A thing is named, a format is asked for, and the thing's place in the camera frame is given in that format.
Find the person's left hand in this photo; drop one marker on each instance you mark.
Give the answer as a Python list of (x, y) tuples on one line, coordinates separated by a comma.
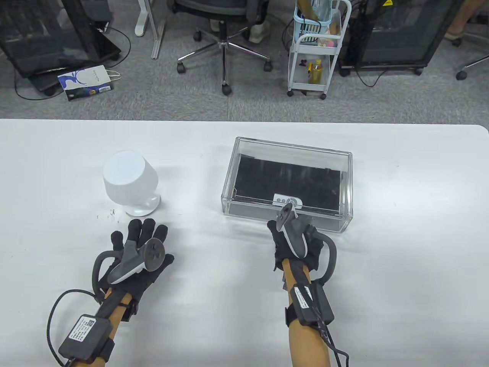
[(151, 279)]

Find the person's right hand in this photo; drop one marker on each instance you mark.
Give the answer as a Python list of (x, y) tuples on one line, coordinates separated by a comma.
[(284, 244)]

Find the white lamp remote control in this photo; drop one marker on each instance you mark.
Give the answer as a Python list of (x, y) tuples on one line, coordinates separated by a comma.
[(282, 199)]

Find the clear acrylic drawer box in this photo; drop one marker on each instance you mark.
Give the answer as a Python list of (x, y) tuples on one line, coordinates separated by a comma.
[(286, 179)]

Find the white desk lamp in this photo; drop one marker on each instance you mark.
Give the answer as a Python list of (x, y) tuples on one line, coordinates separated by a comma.
[(128, 179)]

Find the person's right forearm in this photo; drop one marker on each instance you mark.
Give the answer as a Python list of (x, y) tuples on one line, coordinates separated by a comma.
[(305, 340)]

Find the person's left forearm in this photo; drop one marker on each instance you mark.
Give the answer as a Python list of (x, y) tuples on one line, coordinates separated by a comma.
[(114, 309)]

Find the white desk leg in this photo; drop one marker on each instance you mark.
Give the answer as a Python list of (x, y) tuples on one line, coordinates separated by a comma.
[(142, 19)]

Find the yellow bottle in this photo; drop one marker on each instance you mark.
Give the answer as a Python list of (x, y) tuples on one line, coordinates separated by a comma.
[(316, 73)]

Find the white rolling cart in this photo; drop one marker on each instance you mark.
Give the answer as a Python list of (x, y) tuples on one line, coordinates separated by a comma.
[(294, 57)]

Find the white and blue paper bag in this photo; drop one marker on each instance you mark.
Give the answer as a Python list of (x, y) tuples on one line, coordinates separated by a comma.
[(86, 82)]

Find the black office chair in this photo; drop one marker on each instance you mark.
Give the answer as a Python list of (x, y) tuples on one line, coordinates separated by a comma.
[(223, 42)]

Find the light blue plastic basket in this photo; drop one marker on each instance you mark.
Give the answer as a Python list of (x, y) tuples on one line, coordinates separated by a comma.
[(309, 26)]

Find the black cabinet on casters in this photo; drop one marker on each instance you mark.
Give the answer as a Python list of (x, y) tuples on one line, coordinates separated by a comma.
[(401, 34), (46, 30)]

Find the office chair base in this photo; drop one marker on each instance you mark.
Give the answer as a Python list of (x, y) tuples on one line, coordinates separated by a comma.
[(473, 64)]

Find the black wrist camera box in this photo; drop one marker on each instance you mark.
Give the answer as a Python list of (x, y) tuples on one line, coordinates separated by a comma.
[(86, 336), (311, 302)]

